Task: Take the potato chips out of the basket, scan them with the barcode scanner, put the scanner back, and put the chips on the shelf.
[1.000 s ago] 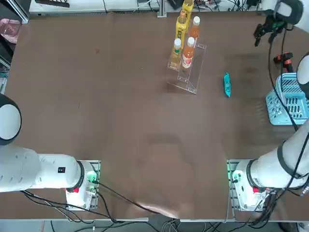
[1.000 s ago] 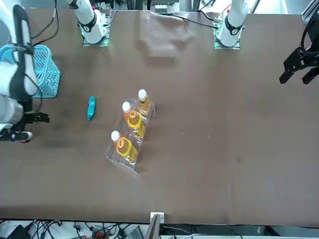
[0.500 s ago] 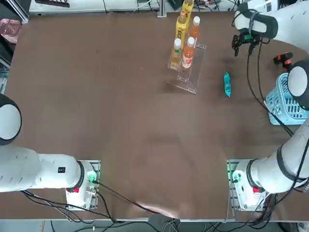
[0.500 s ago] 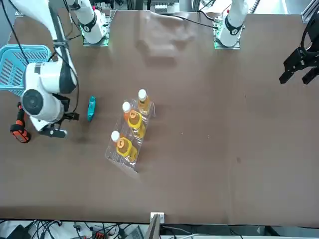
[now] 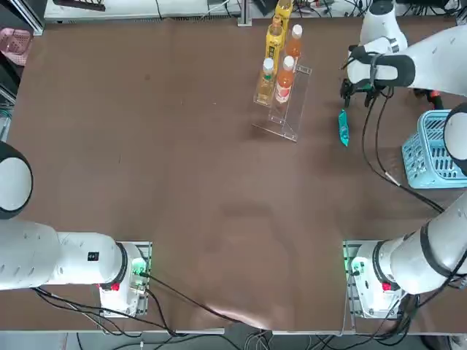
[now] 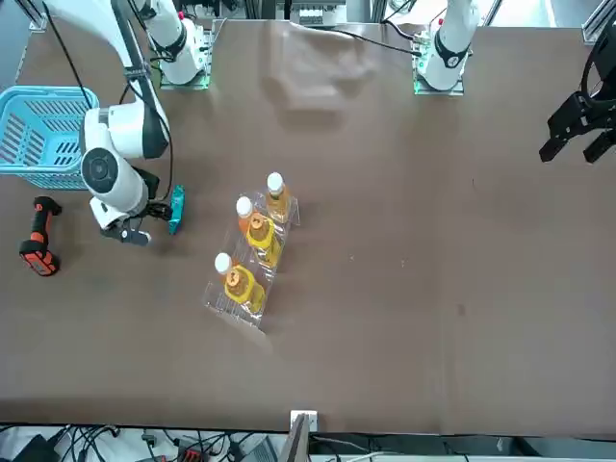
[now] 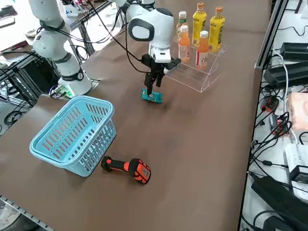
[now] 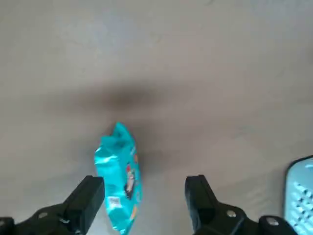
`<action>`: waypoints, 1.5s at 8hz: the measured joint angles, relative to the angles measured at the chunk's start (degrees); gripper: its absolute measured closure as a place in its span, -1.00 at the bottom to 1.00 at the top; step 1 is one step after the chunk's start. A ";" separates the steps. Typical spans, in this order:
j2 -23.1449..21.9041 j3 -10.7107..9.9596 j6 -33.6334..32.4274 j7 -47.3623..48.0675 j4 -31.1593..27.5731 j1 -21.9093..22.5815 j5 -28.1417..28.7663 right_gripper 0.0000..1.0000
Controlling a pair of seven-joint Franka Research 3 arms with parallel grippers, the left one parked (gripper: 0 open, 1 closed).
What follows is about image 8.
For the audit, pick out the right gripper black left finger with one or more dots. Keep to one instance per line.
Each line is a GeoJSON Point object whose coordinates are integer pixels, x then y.
{"type": "Point", "coordinates": [61, 216]}

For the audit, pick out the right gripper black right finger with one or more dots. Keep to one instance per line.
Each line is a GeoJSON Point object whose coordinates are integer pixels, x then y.
{"type": "Point", "coordinates": [220, 219]}

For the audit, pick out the teal potato chips bag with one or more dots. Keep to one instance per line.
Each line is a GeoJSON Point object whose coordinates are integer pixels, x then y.
{"type": "Point", "coordinates": [117, 171]}

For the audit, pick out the light blue plastic basket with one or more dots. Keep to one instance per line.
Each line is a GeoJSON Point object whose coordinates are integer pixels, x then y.
{"type": "Point", "coordinates": [300, 195]}

